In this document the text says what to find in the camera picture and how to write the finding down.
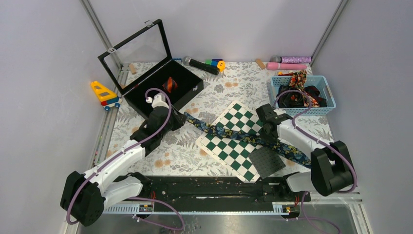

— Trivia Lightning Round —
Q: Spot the dark blue floral tie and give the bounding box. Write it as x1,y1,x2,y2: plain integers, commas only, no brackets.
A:
184,112,311,169

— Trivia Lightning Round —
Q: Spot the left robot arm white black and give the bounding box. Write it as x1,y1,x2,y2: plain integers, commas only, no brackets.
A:
60,107,186,226

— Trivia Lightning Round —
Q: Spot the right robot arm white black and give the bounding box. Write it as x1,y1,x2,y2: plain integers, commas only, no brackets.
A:
256,104,357,201

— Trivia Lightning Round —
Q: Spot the dark red ties pile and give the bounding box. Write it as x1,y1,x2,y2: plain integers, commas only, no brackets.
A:
277,86,327,108

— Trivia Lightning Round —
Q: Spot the grey studded baseplate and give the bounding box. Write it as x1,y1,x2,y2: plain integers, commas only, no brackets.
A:
248,147,286,179

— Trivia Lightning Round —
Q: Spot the orange navy striped rolled tie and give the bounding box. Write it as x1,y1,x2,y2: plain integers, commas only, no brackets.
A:
162,77,178,93

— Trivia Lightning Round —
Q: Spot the green white chessboard mat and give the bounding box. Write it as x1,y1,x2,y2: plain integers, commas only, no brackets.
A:
196,101,263,183

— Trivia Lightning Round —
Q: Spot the floral table mat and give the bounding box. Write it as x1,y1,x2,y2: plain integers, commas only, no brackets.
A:
105,62,346,177

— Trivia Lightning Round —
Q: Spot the black glitter microphone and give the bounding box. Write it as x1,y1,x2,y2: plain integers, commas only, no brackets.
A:
182,56,220,75

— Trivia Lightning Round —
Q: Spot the red floral tie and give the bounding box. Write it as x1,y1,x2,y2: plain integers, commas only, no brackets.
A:
289,70,320,107

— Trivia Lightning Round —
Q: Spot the black display box glass lid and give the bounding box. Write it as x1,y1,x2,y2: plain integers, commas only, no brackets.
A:
98,19,204,118

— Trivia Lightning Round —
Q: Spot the wooden peg left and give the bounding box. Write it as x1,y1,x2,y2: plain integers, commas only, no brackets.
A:
129,63,137,75

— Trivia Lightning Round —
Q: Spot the green blue block stack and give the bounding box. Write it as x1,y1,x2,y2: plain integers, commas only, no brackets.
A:
205,59,223,67

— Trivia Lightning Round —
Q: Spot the yellow toy truck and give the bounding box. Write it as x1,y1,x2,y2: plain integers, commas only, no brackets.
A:
90,80,122,111

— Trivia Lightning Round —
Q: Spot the small wooden block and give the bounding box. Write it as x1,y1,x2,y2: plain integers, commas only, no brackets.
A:
255,58,266,70

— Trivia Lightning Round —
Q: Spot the light blue plastic basket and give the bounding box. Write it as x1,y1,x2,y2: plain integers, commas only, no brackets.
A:
270,75,337,117

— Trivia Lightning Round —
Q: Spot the purple glitter microphone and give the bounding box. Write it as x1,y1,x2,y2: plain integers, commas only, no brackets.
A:
270,56,312,64

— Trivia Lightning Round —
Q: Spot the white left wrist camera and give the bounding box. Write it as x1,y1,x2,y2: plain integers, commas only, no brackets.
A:
146,93,169,109

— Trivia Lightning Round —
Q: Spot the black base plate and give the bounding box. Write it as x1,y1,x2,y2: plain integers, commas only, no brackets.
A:
127,173,311,213

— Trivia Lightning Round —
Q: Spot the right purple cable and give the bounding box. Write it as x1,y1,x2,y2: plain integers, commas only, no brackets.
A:
273,90,358,234

